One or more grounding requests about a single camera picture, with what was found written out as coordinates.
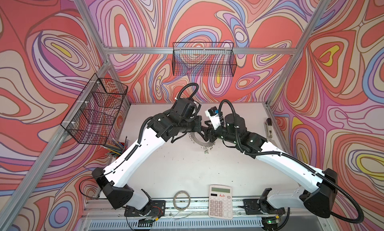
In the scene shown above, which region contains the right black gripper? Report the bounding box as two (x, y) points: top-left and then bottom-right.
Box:
(199, 120), (239, 145)

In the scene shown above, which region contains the metal disc with keyrings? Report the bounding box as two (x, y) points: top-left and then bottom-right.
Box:
(189, 133), (215, 151)

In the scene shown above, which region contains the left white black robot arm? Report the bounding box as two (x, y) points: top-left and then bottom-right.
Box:
(92, 83), (202, 211)

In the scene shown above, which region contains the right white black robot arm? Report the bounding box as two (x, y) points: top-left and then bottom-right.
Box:
(204, 100), (365, 224)

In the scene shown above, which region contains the white stapler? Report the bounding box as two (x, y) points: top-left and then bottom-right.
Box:
(265, 118), (273, 140)

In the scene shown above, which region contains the white desk calculator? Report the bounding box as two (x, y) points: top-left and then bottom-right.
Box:
(208, 185), (234, 220)

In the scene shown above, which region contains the clear tape roll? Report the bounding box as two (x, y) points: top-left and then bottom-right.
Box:
(173, 191), (192, 212)

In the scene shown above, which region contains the red cup with pens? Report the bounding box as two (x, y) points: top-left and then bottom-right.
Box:
(101, 138), (126, 158)

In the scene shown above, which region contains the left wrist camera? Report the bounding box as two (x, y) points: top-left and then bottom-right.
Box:
(194, 101), (201, 114)

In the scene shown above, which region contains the black wire basket back wall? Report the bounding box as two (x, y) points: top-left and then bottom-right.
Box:
(172, 41), (238, 77)

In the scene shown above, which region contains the black wire basket wall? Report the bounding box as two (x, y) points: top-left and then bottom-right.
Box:
(61, 74), (128, 145)
(172, 41), (238, 77)

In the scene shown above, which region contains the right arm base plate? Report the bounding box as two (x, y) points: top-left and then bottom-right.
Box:
(243, 199), (286, 216)

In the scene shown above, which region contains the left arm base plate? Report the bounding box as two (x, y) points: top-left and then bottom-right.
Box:
(124, 200), (166, 218)

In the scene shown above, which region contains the black wire basket left wall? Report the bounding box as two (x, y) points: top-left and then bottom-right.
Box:
(61, 74), (128, 145)

